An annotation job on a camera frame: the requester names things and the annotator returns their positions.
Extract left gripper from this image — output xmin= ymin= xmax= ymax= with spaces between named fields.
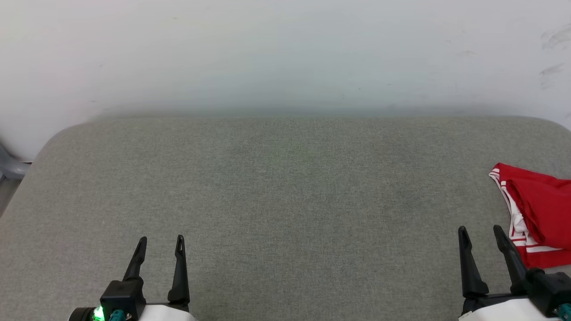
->
xmin=69 ymin=235 xmax=197 ymax=321

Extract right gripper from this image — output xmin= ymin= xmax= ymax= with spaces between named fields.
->
xmin=458 ymin=225 xmax=571 ymax=321

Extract red garment with white trim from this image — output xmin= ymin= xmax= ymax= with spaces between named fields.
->
xmin=489 ymin=162 xmax=571 ymax=270

